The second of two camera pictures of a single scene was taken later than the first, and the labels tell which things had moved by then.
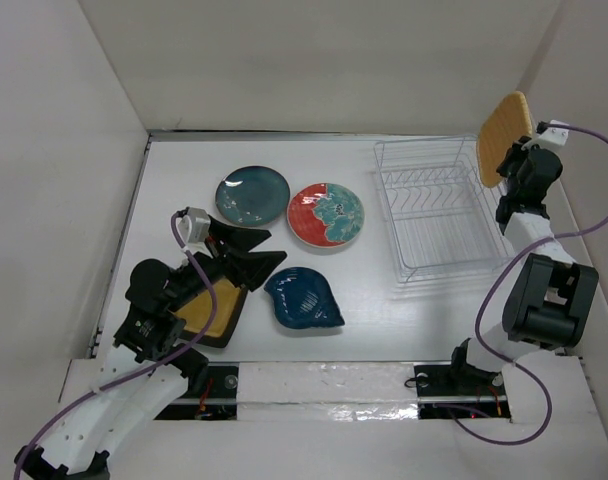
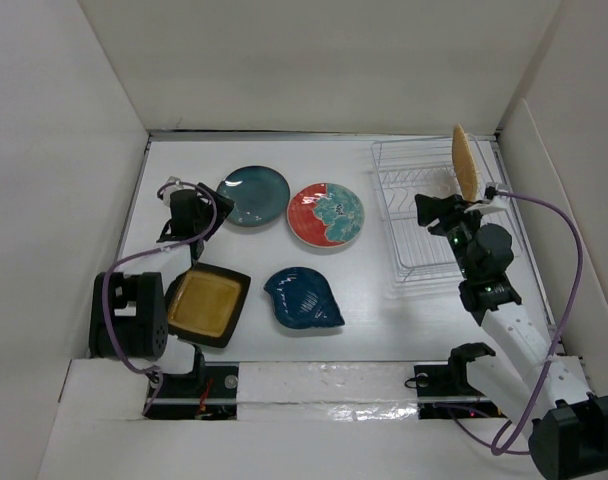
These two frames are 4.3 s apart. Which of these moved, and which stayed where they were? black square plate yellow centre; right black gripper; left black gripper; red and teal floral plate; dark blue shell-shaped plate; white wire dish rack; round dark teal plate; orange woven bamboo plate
Moved: left black gripper; right black gripper; orange woven bamboo plate
Stayed: black square plate yellow centre; white wire dish rack; dark blue shell-shaped plate; round dark teal plate; red and teal floral plate
